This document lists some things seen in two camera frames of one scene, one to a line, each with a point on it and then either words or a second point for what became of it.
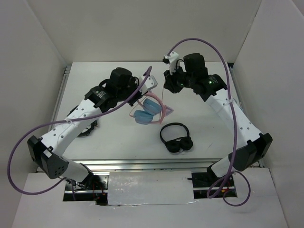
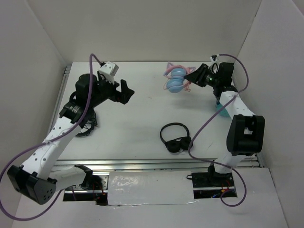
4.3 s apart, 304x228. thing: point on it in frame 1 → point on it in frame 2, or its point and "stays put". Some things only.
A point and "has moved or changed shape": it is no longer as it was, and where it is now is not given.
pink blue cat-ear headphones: [152, 110] has moved or changed shape
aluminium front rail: [185, 166] stays put
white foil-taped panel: [150, 187] stays put
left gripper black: [138, 96] → [122, 97]
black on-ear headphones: [179, 144] stays put
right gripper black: [169, 79] → [197, 77]
